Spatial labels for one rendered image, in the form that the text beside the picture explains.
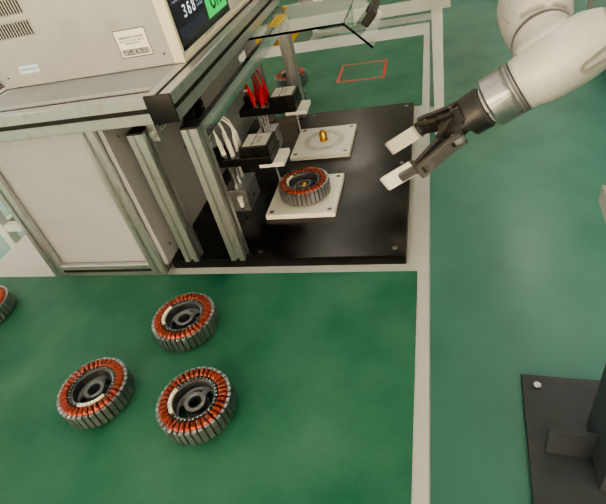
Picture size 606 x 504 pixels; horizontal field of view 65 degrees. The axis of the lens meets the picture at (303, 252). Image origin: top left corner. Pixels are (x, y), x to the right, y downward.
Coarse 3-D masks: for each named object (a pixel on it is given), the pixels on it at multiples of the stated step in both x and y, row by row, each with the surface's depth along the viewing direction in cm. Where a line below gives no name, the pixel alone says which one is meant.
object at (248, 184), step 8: (248, 176) 107; (232, 184) 106; (240, 184) 105; (248, 184) 105; (256, 184) 109; (232, 192) 104; (240, 192) 103; (248, 192) 104; (256, 192) 109; (232, 200) 105; (248, 200) 104; (240, 208) 106; (248, 208) 106
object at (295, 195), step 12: (300, 168) 106; (312, 168) 105; (288, 180) 103; (300, 180) 104; (312, 180) 105; (324, 180) 100; (288, 192) 100; (300, 192) 99; (312, 192) 98; (324, 192) 100; (288, 204) 102; (300, 204) 100
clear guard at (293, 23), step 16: (320, 0) 118; (336, 0) 114; (352, 0) 111; (272, 16) 115; (288, 16) 112; (304, 16) 109; (320, 16) 106; (336, 16) 103; (352, 16) 104; (256, 32) 107; (272, 32) 104; (288, 32) 102; (352, 32) 100; (368, 32) 104
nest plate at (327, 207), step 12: (336, 180) 106; (276, 192) 108; (336, 192) 103; (276, 204) 104; (312, 204) 101; (324, 204) 100; (336, 204) 99; (276, 216) 101; (288, 216) 100; (300, 216) 100; (312, 216) 99; (324, 216) 98
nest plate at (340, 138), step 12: (312, 132) 127; (336, 132) 124; (348, 132) 123; (300, 144) 123; (312, 144) 122; (324, 144) 120; (336, 144) 119; (348, 144) 118; (300, 156) 118; (312, 156) 118; (324, 156) 117; (336, 156) 116; (348, 156) 116
